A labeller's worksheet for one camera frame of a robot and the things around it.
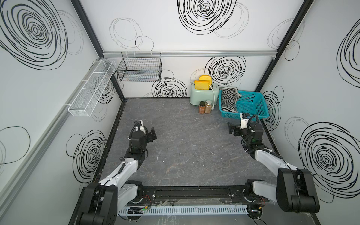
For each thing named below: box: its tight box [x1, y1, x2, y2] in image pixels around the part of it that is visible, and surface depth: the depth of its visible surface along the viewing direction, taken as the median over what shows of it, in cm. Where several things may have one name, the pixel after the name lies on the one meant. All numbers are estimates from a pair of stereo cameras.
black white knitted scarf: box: [221, 87, 242, 113], surface depth 110 cm
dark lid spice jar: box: [199, 100, 206, 114], surface depth 107 cm
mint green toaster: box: [189, 82, 220, 107], surface depth 108 cm
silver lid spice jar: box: [204, 99, 212, 114], surface depth 107 cm
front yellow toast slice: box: [194, 79, 210, 90], surface depth 106 cm
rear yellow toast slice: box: [198, 75, 213, 86], surface depth 109 cm
